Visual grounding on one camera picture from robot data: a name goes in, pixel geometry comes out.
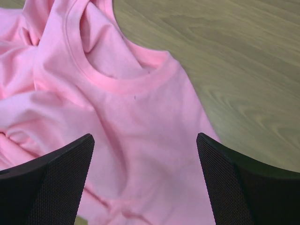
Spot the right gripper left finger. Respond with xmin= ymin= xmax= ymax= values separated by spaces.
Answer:
xmin=0 ymin=134 xmax=95 ymax=225

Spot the pink t shirt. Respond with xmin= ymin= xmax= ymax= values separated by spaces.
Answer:
xmin=0 ymin=0 xmax=217 ymax=225

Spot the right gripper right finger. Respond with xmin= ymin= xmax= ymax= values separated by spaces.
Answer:
xmin=196 ymin=133 xmax=300 ymax=225

